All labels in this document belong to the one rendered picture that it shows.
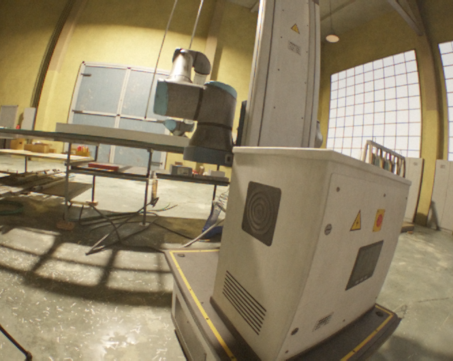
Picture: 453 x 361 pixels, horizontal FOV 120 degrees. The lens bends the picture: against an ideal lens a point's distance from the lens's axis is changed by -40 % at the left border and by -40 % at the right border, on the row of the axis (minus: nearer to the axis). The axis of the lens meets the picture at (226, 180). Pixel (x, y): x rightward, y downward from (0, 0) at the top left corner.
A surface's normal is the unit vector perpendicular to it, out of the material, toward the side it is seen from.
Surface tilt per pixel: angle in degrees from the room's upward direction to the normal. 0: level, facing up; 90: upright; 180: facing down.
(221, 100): 90
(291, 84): 90
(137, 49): 90
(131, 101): 90
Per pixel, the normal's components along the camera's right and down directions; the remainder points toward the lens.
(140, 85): 0.32, 0.12
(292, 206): -0.89, -0.10
